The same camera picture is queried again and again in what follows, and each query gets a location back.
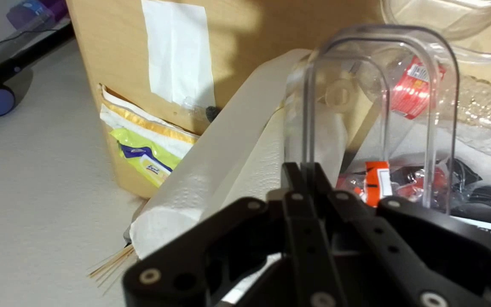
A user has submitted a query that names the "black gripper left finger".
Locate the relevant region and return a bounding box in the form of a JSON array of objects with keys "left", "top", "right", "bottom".
[{"left": 121, "top": 162, "right": 340, "bottom": 307}]

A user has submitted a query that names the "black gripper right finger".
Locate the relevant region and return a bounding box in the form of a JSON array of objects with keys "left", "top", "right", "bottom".
[{"left": 300, "top": 160, "right": 491, "bottom": 307}]

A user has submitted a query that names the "red white sachets heap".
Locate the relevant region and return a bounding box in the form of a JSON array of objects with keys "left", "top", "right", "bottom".
[{"left": 336, "top": 158, "right": 452, "bottom": 210}]

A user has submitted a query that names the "clear rectangular plastic container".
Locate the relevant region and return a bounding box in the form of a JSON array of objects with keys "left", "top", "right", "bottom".
[{"left": 283, "top": 22, "right": 462, "bottom": 216}]

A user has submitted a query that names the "clear empty plastic container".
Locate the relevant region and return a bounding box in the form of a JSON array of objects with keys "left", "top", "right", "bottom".
[{"left": 377, "top": 0, "right": 491, "bottom": 65}]

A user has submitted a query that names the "white paper towel roll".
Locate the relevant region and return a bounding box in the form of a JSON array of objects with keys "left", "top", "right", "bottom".
[{"left": 130, "top": 48, "right": 350, "bottom": 261}]

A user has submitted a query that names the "reed diffuser with sticks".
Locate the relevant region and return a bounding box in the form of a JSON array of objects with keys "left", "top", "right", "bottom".
[{"left": 87, "top": 242, "right": 140, "bottom": 286}]

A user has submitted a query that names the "yellow green packet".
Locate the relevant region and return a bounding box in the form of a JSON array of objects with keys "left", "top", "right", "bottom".
[{"left": 111, "top": 126, "right": 195, "bottom": 189}]

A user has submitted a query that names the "red-labelled clear plastic bottle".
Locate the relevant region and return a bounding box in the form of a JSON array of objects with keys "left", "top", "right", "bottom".
[{"left": 389, "top": 56, "right": 491, "bottom": 158}]

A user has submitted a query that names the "white orange-edged envelope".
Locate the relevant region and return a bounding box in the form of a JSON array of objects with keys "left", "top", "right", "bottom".
[{"left": 97, "top": 83, "right": 201, "bottom": 145}]

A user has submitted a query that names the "black vacuum with blue part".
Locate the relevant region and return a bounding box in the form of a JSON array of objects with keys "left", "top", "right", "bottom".
[{"left": 0, "top": 0, "right": 77, "bottom": 121}]

